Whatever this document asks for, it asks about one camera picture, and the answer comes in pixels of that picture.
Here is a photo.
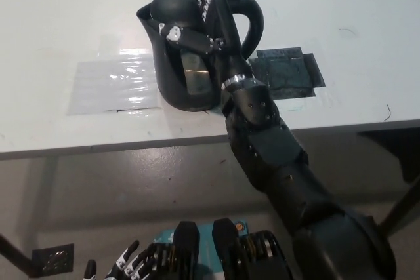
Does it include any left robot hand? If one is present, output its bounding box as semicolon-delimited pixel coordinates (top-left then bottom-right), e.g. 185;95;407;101
83;239;167;280

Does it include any clear tape patch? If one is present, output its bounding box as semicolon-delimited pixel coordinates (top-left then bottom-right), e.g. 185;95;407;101
65;56;163;117

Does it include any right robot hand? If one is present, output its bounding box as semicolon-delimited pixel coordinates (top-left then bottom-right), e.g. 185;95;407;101
158;0;255;85

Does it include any black diagonal table leg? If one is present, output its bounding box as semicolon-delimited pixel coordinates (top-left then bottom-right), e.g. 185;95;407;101
379;180;420;240
0;233;35;273

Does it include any black electric kettle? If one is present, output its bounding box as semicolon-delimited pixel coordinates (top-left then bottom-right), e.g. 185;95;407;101
136;0;265;113

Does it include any black tape patch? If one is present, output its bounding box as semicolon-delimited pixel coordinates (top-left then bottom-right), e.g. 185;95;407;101
248;46;326;100

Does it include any black table frame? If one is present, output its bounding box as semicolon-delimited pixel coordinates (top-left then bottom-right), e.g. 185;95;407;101
356;130;420;184

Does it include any black teal robot torso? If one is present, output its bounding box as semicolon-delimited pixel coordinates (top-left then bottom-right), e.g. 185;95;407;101
144;217;293;280

